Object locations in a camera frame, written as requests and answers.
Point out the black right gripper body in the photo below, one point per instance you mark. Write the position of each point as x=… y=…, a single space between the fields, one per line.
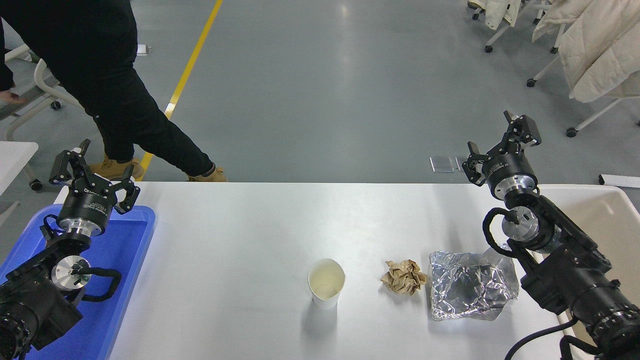
x=507 y=167

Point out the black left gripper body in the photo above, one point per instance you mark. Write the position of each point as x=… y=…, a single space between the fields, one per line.
x=87 y=205

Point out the silver foil tray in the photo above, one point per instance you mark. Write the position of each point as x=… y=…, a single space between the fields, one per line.
x=465 y=290

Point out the tan paper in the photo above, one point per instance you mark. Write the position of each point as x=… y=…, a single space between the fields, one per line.
x=404 y=277

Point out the white paper cup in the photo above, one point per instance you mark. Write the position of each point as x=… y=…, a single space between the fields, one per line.
x=326 y=282

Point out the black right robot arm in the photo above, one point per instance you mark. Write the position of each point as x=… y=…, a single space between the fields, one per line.
x=575 y=280

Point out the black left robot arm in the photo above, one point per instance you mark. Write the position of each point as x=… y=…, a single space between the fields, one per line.
x=30 y=305

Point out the person's right hand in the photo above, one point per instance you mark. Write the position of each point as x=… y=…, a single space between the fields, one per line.
x=11 y=98

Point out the silver floor plate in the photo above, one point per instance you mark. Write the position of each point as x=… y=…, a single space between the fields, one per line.
x=442 y=164
x=461 y=164

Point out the white-legged rolling chair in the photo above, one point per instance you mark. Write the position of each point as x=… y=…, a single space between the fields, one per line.
x=554 y=50
x=488 y=49
x=571 y=132

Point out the small white table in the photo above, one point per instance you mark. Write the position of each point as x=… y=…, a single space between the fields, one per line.
x=15 y=155

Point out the blue plastic tray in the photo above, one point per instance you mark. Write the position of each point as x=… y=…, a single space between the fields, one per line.
x=125 y=260

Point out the grey office chair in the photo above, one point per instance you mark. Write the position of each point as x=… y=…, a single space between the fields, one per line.
x=39 y=75

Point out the large pale plastic bin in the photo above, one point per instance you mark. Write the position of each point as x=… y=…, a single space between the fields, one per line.
x=600 y=220

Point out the large cream padded coat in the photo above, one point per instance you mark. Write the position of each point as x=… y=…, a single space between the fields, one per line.
x=600 y=55

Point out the white flat bar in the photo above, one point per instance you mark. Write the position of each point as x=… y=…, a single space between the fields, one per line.
x=620 y=180

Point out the person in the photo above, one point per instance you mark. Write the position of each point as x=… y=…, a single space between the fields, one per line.
x=100 y=50

